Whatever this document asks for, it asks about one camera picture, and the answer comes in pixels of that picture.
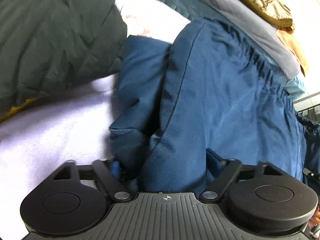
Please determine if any navy blue jacket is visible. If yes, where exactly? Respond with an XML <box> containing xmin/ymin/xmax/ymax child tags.
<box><xmin>110</xmin><ymin>18</ymin><xmax>319</xmax><ymax>194</ymax></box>

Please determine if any lilac floral bed sheet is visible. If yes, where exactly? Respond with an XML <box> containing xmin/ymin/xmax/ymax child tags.
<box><xmin>1</xmin><ymin>0</ymin><xmax>189</xmax><ymax>239</ymax></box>

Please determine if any black storage rack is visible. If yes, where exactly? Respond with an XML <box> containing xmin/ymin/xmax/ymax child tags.
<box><xmin>293</xmin><ymin>92</ymin><xmax>320</xmax><ymax>123</ymax></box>

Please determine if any light blue quilt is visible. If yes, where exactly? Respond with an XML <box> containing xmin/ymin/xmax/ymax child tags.
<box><xmin>268</xmin><ymin>55</ymin><xmax>306</xmax><ymax>99</ymax></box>

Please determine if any orange cloth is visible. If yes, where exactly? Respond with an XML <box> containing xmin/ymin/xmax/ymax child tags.
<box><xmin>276</xmin><ymin>30</ymin><xmax>310</xmax><ymax>76</ymax></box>

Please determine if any black quilted jacket yellow lining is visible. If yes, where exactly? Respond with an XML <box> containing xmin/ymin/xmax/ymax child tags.
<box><xmin>1</xmin><ymin>0</ymin><xmax>127</xmax><ymax>120</ymax></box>

